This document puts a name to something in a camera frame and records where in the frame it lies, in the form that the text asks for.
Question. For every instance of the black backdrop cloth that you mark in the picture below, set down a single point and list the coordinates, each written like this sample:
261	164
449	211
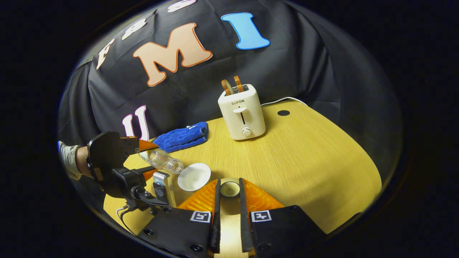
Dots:
294	64

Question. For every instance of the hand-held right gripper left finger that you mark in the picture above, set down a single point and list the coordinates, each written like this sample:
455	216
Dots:
216	218

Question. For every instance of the white toaster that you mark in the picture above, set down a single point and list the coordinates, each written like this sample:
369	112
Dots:
247	118

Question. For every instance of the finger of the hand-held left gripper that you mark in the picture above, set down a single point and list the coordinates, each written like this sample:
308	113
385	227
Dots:
145	145
150	173

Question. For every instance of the white teacup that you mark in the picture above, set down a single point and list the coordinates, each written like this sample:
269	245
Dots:
193	177

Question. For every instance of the clear plastic water bottle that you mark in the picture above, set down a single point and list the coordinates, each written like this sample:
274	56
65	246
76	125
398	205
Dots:
161	159

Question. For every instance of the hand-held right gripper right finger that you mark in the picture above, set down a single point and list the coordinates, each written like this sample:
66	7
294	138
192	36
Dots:
244	222

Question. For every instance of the blue folded towel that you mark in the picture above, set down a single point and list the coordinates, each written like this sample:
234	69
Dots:
183	138

